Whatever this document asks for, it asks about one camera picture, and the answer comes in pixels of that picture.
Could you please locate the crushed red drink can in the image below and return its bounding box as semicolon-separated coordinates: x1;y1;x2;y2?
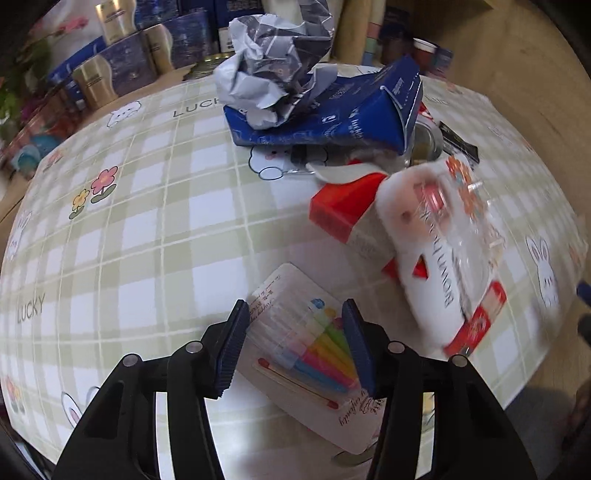
409;102;446;164

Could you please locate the white plastic fork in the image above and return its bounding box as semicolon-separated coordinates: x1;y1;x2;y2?
315;162;387;184

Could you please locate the stack of pastel cups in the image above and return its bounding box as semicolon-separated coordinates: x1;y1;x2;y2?
362;21;384;65

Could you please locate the white card of coloured sticks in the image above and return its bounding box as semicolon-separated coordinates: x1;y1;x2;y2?
247;263;393;455

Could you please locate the blue gold gift box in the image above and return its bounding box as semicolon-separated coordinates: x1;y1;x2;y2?
71;34;160;110
95;0;139;47
141;11;220;75

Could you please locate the blue carton box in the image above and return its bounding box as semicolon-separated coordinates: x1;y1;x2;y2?
224;55;423;155

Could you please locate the checked bunny print tablecloth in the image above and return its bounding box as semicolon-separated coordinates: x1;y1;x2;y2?
0;65;587;480

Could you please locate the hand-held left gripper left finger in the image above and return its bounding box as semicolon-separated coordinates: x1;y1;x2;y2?
54;299;250;480

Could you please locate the black wrapper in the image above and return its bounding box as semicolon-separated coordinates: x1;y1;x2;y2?
438;121;480;163

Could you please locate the silver metal clip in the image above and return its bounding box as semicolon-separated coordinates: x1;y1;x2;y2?
290;145;329;167

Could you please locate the red cup with white rim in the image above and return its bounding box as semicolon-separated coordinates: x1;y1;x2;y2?
412;38;437;75

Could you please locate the white plastic package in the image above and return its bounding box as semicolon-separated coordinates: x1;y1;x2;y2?
376;154;509;356

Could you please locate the teal orange printed box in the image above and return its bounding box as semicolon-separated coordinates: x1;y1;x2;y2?
9;131;63;181

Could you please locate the red cigarette box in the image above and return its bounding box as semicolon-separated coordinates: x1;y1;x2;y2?
308;172;407;280

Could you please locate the grey paper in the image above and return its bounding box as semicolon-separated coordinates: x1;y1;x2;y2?
215;0;340;130

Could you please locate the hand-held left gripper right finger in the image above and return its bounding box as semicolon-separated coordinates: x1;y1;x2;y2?
342;298;539;480

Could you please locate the gold tin tray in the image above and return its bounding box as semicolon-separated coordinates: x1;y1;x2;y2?
185;53;232;81

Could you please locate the small blue purple box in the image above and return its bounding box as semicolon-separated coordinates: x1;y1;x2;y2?
431;46;455;77

